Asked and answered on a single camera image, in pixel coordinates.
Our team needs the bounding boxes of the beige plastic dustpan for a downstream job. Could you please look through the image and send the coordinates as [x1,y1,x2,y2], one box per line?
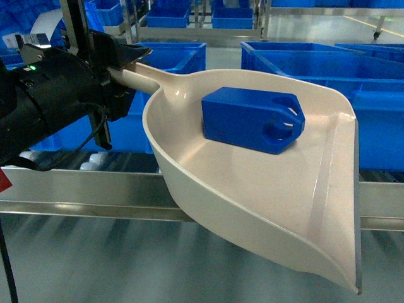
[112,63,362,294]

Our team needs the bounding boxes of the large blue crate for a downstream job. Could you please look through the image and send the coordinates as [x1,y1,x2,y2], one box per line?
[30,42,208,155]
[241,41,403,172]

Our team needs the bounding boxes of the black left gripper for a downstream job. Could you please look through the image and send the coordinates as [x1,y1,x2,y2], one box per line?
[62,28,152,122]

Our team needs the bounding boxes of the black cable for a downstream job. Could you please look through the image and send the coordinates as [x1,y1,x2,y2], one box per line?
[0,104,108,303]

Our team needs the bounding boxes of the large blue crate right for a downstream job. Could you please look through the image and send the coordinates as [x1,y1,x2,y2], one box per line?
[241,41,403,172]

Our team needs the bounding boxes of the blue storage bin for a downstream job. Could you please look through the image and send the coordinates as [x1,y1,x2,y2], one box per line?
[146,7,189,28]

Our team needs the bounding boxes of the steel shelf rack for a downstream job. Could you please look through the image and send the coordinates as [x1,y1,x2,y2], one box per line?
[0,0,404,233]

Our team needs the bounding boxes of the large blue crate left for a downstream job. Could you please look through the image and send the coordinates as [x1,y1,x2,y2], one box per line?
[30,42,208,155]

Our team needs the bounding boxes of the blue plastic block part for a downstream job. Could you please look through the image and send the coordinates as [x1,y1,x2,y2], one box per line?
[201,86,306,155]

